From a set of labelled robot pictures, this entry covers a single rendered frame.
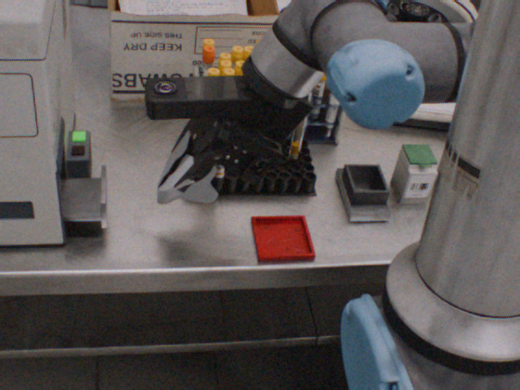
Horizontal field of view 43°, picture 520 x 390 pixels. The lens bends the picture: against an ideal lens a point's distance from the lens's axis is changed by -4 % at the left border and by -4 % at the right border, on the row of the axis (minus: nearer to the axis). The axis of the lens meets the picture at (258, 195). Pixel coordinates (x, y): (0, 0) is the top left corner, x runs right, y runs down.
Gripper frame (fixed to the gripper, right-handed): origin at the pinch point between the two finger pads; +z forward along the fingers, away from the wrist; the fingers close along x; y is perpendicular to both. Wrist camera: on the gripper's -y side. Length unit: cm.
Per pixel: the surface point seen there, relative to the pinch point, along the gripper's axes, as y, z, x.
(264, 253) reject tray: 12.7, -2.2, -6.2
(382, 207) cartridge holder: 26.3, -11.3, 0.0
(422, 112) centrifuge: 35.5, -18.6, 18.7
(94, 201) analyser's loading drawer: -6.4, 4.4, -0.7
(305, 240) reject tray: 17.5, -4.9, -4.2
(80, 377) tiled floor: 31, 88, 33
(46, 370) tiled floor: 24, 92, 36
